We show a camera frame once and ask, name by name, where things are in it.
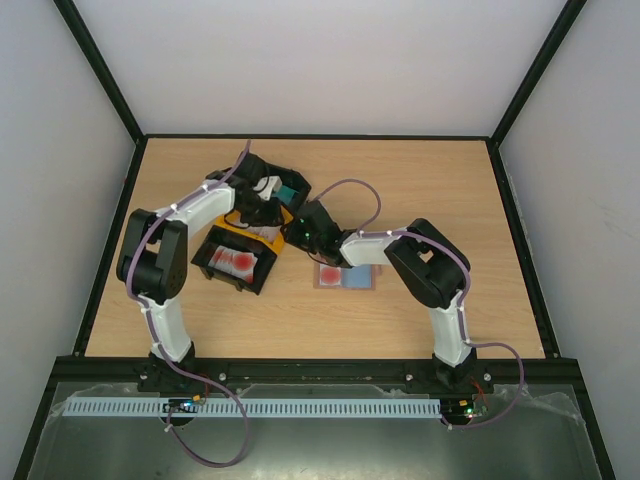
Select black bin with teal cards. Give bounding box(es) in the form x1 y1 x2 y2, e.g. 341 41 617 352
234 153 311 211

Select red circle card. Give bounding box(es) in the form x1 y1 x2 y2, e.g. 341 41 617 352
318 266 342 287

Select black bin with red cards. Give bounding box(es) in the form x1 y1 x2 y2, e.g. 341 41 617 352
191 224 284 295

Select yellow plastic bin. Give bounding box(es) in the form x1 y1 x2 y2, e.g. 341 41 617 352
213 207 293 255

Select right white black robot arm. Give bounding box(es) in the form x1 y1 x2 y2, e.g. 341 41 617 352
285 218 476 392

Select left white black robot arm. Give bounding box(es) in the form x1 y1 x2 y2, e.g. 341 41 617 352
116 159 291 364

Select white floral card stack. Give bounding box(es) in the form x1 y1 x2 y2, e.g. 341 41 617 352
247 226 281 243

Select teal card stack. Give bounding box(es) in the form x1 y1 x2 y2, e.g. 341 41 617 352
274 185 298 205

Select white red circle cards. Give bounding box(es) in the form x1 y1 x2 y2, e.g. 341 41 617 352
208 246 258 283

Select black aluminium frame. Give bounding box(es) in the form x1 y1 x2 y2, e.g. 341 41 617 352
12 0 616 480

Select light blue slotted cable duct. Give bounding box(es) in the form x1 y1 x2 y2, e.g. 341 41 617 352
62 397 442 419

